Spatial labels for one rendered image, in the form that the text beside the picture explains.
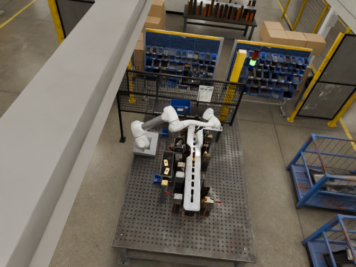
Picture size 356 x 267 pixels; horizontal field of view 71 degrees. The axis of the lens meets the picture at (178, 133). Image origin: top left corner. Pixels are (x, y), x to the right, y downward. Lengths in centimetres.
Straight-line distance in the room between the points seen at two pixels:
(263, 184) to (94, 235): 280
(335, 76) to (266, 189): 248
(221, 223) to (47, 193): 298
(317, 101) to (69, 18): 492
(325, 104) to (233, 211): 342
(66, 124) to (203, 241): 282
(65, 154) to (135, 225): 279
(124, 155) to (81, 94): 412
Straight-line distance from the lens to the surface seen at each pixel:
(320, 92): 567
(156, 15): 737
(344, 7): 112
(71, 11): 489
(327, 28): 730
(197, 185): 307
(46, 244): 39
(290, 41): 598
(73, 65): 51
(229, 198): 342
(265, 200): 445
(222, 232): 320
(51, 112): 42
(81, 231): 397
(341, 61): 536
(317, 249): 425
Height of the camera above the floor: 360
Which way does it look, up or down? 47 degrees down
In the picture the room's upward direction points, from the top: 8 degrees clockwise
